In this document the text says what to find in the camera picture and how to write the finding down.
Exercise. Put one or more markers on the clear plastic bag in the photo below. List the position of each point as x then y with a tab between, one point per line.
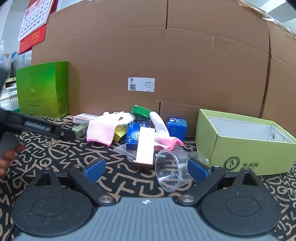
124	150

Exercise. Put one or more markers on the blue plastic container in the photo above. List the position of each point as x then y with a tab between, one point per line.
177	131

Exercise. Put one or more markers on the person's left hand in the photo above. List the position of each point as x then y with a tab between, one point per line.
12	154

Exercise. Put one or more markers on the blue cardboard box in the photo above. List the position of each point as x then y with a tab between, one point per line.
133	136

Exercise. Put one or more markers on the tall dark green box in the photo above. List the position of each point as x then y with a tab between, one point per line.
39	90

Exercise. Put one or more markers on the red white wall calendar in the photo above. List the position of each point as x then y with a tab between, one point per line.
32	20

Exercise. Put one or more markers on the small olive gold box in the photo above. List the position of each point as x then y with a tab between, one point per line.
81	131

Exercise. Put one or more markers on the small green flower-print box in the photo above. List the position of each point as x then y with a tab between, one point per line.
141	112

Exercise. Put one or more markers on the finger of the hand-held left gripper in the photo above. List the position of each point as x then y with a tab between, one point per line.
46	127

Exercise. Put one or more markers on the clear plastic cup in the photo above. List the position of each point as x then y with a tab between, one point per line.
171	180

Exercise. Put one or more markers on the small yellow box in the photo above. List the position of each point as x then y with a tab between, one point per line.
119	135

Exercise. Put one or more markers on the long pink box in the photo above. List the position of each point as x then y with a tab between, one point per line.
145	148

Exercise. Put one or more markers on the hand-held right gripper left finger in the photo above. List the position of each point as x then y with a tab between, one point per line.
94	170

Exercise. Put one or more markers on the white medicine box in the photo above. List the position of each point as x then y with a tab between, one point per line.
85	117

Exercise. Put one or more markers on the large brown cardboard box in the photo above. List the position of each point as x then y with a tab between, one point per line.
185	58

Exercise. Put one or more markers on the white perforated rack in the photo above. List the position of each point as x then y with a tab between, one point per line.
9	97

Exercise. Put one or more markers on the white shipping label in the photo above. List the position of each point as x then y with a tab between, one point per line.
141	84

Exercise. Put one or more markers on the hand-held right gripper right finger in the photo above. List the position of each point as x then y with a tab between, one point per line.
197	168

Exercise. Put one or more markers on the white glove pink cuff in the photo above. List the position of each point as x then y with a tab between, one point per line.
159	125
101	132

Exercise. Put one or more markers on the light green box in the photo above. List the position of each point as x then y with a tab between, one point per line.
245	153

